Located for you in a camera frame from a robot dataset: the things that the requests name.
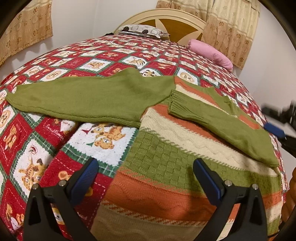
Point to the cream wooden headboard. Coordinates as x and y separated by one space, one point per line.
180 26

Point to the beige window curtain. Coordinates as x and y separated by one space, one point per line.
230 24

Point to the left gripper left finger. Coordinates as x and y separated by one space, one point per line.
40 222

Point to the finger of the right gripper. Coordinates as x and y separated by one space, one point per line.
288 143

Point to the beige side curtain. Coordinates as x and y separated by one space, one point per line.
32 25

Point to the pink pillow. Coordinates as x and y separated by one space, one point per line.
209 52

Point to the red patchwork bear bedspread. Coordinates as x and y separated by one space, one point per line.
31 141

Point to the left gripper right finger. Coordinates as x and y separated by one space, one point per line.
250 221

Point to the white car print pillow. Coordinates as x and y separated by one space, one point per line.
143 30

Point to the striped green orange knit sweater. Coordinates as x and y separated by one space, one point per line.
145 133

